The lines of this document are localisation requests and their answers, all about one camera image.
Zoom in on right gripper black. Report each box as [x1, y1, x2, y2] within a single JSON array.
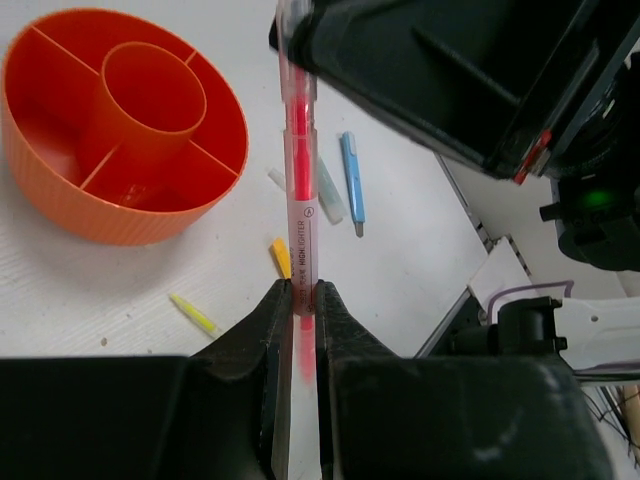
[[514, 0, 640, 274]]

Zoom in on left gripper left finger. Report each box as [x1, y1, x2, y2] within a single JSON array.
[[1, 280, 292, 479]]

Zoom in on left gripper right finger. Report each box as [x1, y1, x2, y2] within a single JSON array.
[[316, 282, 630, 479]]

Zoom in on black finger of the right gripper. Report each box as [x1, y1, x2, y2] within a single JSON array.
[[269, 1, 599, 180]]

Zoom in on pink highlighter pen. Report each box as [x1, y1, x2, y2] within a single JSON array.
[[275, 1, 320, 384]]

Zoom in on blue utility knife pen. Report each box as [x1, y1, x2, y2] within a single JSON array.
[[340, 132, 366, 238]]

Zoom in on gold black pen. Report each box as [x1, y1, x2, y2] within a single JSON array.
[[269, 237, 291, 279]]

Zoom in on pale green white highlighter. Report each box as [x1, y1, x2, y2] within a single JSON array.
[[317, 157, 347, 225]]

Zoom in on orange round divided container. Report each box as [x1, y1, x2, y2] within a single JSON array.
[[1, 8, 249, 246]]

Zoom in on aluminium rail right side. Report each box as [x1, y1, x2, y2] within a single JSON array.
[[435, 153, 532, 277]]

